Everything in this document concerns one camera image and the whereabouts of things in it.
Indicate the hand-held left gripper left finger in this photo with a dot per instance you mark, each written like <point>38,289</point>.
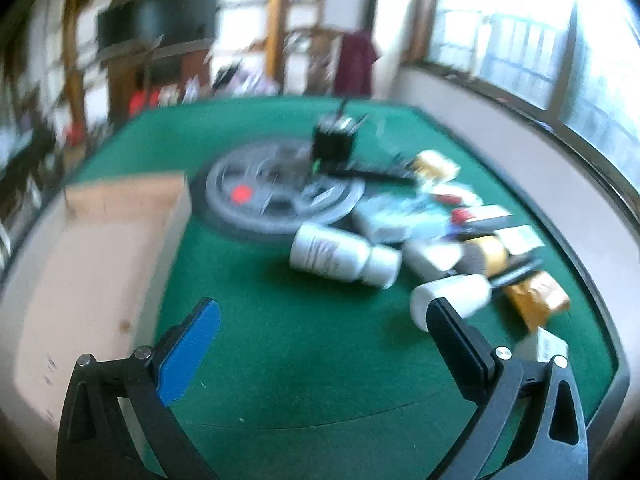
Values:
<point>190,345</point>

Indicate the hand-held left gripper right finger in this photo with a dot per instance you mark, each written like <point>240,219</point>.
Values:
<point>460,345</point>

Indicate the small white plastic bottle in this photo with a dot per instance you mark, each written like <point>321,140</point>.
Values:
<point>450,295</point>

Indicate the yellow foil packet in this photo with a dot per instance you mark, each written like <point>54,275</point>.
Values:
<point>537,300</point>

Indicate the small grey white box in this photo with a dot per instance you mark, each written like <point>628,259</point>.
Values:
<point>550,346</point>

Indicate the yellow tape roll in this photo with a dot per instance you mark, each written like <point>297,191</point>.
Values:
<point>485,255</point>

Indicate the white soft pack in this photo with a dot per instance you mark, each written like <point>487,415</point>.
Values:
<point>430,255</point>

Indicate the white medicine box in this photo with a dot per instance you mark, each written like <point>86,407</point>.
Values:
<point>522,240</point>

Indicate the cardboard box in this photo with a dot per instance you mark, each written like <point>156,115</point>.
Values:
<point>90,270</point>

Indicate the black box red label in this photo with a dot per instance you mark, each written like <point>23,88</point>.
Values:
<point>480,216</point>

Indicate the blue printed tissue pack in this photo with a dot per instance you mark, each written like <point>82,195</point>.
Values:
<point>390,215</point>

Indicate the large white plastic bottle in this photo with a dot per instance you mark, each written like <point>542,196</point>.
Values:
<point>330,252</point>

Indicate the round table control panel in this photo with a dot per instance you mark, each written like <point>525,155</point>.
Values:
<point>260,200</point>

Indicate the black marker green tip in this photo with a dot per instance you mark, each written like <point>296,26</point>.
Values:
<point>380,175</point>

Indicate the black motor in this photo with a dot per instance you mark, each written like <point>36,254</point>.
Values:
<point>332,145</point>

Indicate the pile of clothes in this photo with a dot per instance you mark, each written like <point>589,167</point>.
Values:
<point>245,82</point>

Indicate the maroon cloth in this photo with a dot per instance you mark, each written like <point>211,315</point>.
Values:
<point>355,65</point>

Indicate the window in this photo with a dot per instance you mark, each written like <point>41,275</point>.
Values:
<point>525,45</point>

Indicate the black television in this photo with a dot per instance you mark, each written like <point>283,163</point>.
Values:
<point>155,15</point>

